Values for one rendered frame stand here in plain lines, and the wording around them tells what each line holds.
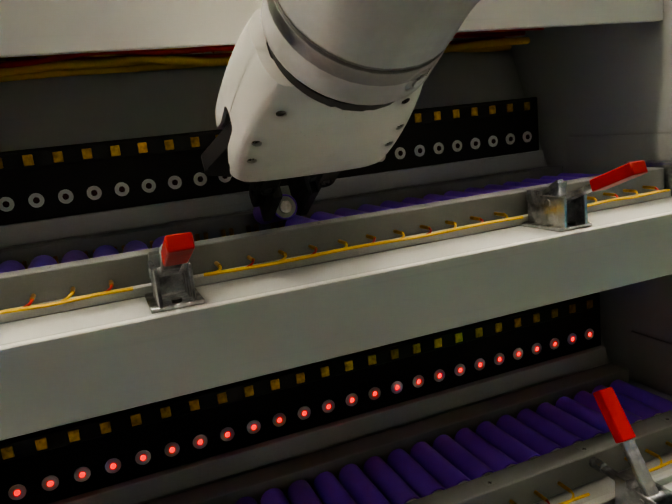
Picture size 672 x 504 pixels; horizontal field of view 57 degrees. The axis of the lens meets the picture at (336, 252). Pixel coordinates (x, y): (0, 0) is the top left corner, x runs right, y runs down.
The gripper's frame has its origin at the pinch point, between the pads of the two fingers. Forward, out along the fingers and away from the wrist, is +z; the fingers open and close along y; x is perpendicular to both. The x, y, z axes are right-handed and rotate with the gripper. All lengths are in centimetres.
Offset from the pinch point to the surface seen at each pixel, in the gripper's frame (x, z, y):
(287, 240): 4.6, -1.9, 1.4
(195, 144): -8.0, 6.7, 4.1
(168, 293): 6.9, -2.9, 9.4
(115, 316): 8.0, -4.4, 12.3
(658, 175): 4.5, -1.8, -30.4
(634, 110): -2.6, 0.0, -33.4
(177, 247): 7.6, -11.8, 9.3
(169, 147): -8.0, 6.7, 6.2
